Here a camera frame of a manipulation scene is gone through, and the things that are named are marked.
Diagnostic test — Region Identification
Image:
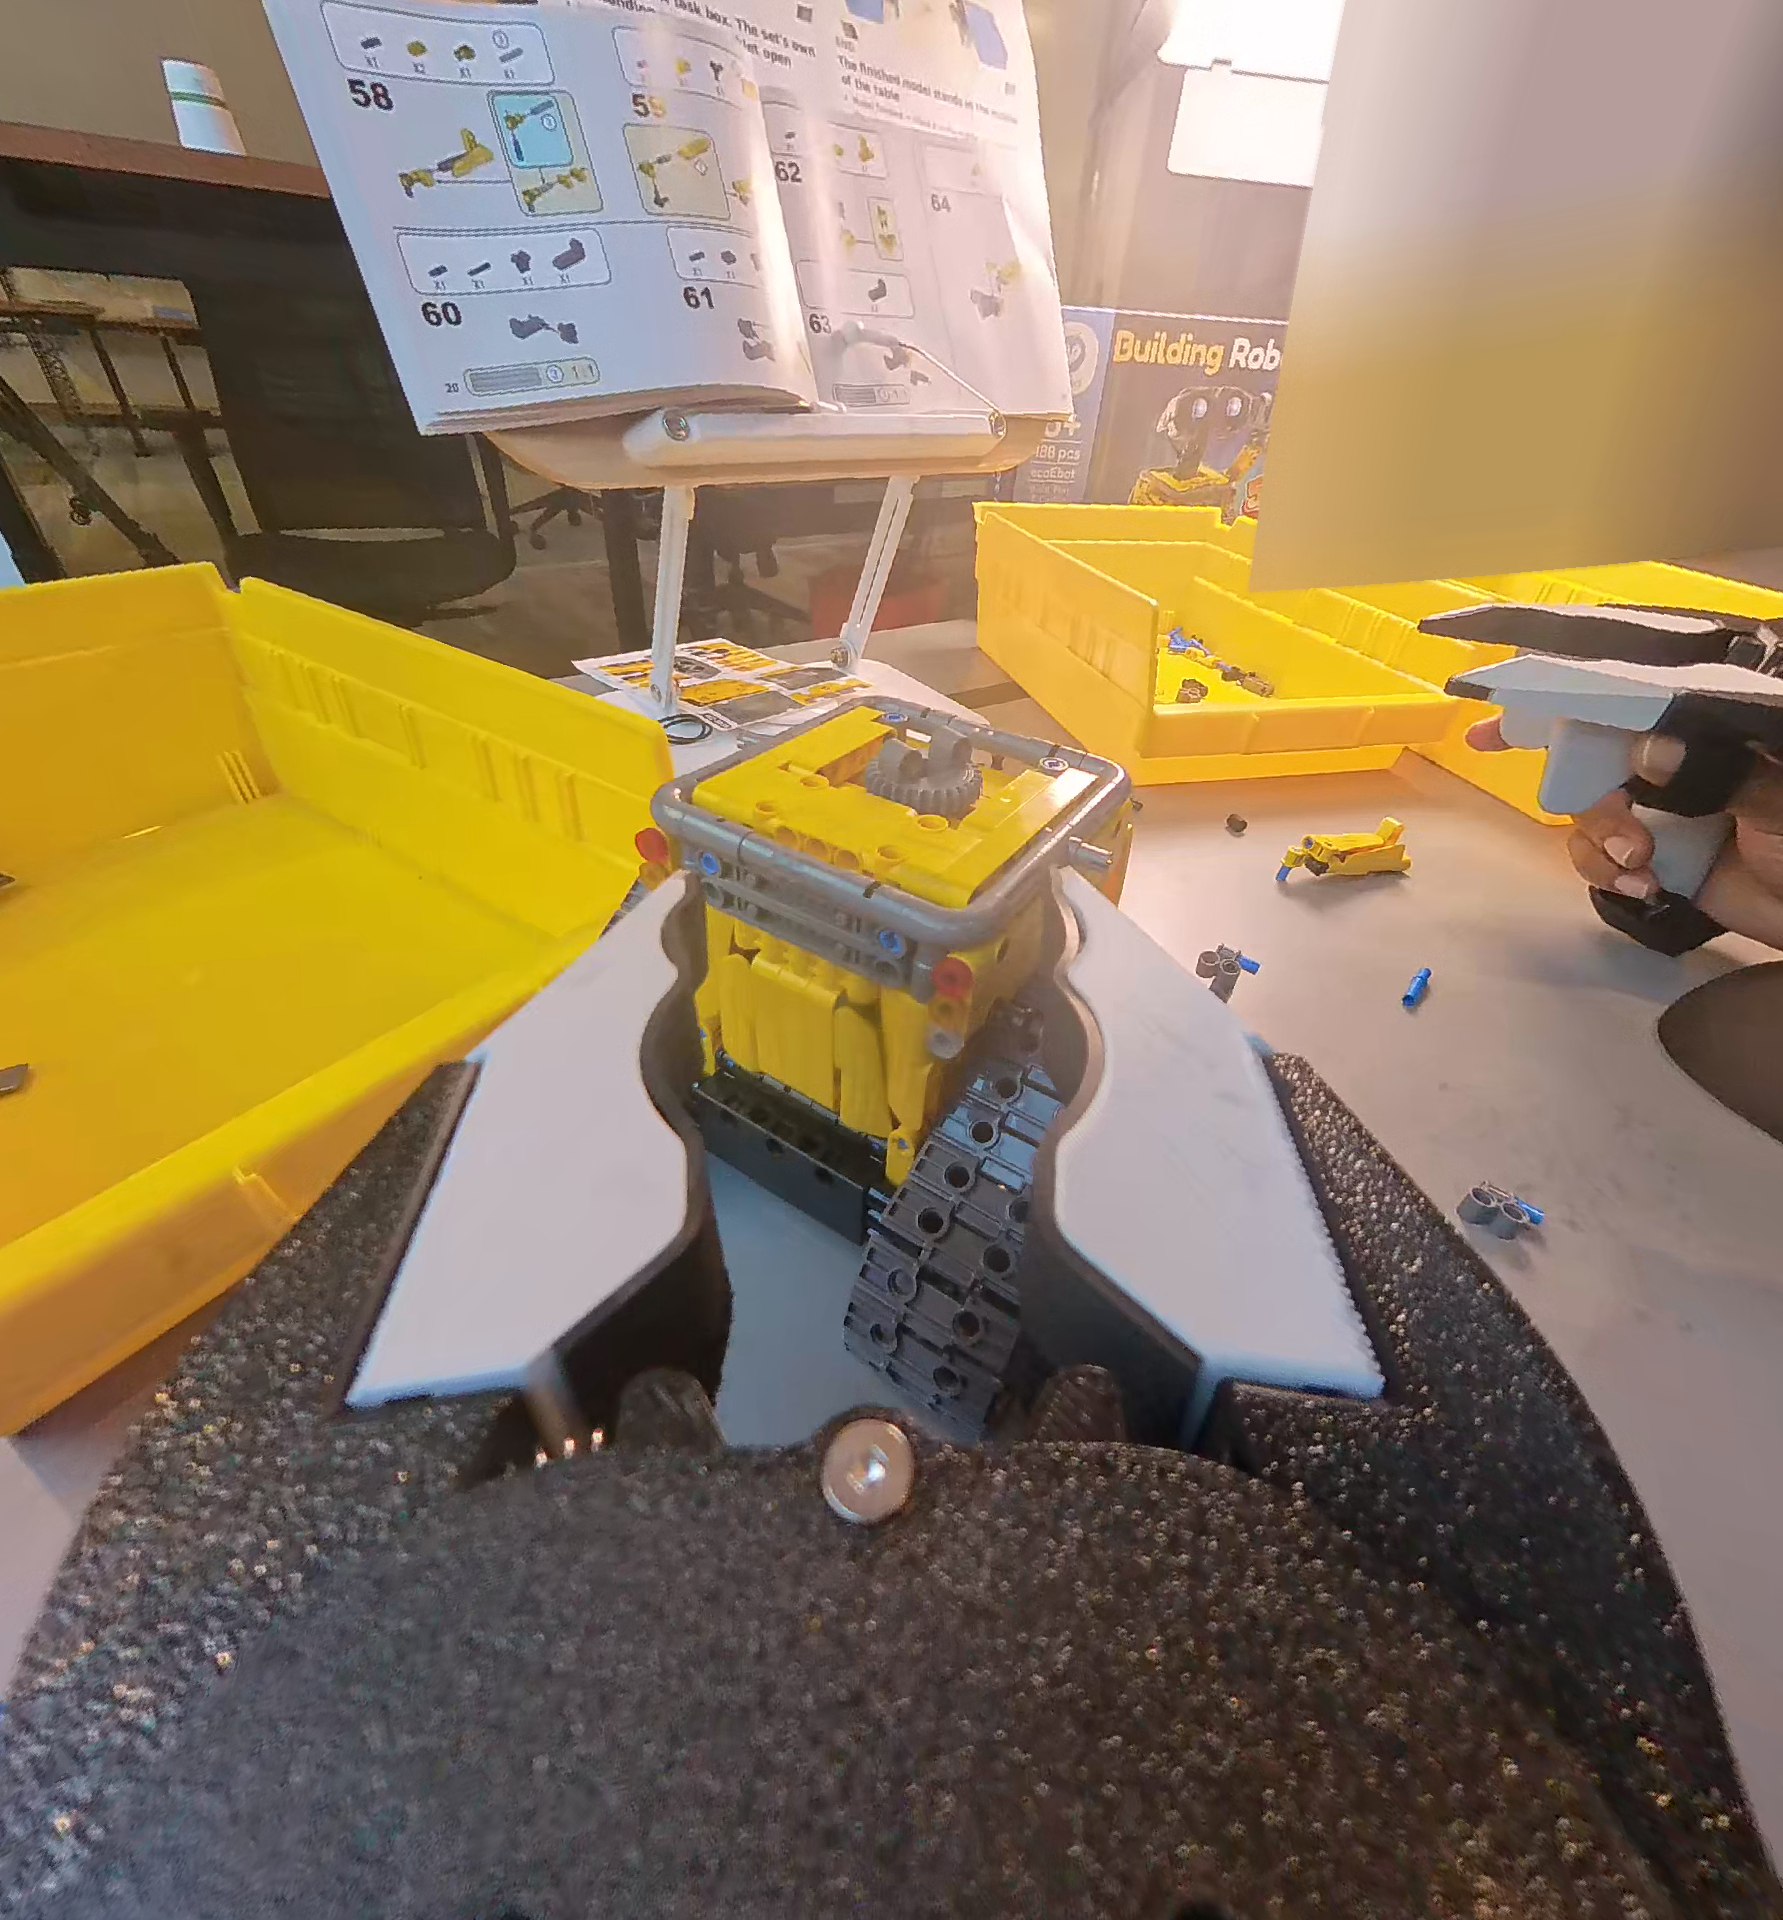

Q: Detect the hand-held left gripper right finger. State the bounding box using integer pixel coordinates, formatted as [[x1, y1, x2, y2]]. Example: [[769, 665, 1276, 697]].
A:
[[1042, 872, 1391, 1414]]

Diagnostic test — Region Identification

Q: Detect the white light panel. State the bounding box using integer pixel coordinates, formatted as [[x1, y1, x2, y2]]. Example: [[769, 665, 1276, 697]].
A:
[[1162, 0, 1345, 192]]

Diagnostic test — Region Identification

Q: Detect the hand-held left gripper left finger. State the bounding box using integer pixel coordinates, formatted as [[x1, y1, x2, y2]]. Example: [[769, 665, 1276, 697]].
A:
[[346, 886, 725, 1429]]

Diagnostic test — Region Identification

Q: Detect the dark work table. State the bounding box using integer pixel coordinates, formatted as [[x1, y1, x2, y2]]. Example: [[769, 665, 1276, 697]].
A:
[[0, 115, 339, 578]]

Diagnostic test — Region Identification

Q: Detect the wide yellow bin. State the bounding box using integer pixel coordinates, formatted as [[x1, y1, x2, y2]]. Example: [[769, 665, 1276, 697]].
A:
[[0, 563, 686, 1468]]

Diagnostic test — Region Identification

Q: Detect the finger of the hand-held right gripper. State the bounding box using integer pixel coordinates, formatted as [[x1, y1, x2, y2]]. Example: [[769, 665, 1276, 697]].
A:
[[1420, 603, 1630, 671]]

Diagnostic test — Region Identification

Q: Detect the white cup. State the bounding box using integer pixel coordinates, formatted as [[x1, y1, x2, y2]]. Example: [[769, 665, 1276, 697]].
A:
[[167, 63, 251, 160]]

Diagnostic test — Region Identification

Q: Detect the grey desk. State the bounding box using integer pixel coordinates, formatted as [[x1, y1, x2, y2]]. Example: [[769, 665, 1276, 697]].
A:
[[0, 541, 1783, 1920]]

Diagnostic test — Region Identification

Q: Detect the yellow toy tracked robot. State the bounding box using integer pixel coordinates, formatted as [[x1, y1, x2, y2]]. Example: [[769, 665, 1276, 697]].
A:
[[637, 706, 1135, 1441]]

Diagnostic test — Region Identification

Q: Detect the large yellow bin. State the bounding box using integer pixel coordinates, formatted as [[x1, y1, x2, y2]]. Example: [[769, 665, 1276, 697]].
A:
[[973, 501, 1496, 791]]

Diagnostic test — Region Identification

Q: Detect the black dimpled cushion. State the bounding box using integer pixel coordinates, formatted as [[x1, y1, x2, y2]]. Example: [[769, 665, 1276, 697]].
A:
[[1657, 962, 1783, 1185]]

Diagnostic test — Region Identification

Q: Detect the blue printed cardboard box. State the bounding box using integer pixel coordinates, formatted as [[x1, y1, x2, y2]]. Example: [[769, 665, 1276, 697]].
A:
[[1027, 309, 1293, 522]]

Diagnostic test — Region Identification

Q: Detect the printed sticker sheet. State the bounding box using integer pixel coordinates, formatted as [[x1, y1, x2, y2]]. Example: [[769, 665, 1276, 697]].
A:
[[662, 641, 874, 725]]

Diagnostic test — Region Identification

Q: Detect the small yellow block assembly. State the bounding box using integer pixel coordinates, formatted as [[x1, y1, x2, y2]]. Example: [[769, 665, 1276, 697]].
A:
[[1274, 818, 1415, 894]]

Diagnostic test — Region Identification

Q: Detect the instruction booklet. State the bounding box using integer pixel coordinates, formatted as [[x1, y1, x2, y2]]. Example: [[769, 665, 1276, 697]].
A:
[[262, 0, 1077, 440]]

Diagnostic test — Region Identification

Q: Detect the black office chair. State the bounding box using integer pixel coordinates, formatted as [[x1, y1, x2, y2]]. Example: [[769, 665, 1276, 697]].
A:
[[218, 285, 522, 622]]

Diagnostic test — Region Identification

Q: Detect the white book stand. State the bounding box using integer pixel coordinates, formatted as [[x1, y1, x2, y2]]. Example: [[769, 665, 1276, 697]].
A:
[[486, 317, 1061, 740]]

